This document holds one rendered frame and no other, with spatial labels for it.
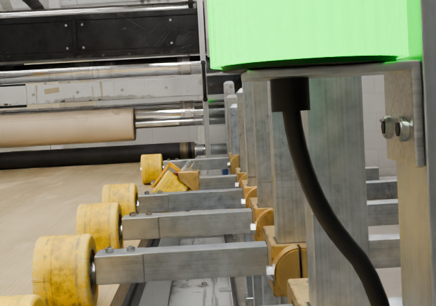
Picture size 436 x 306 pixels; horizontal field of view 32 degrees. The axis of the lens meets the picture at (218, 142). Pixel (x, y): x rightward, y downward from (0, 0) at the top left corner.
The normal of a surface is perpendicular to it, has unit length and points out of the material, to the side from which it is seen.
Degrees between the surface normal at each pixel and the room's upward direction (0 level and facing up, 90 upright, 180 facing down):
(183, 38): 90
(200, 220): 90
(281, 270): 90
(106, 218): 57
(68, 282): 92
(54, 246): 36
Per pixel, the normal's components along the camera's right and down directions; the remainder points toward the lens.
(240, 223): 0.02, 0.05
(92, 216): -0.02, -0.58
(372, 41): 0.49, 0.02
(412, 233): -1.00, 0.06
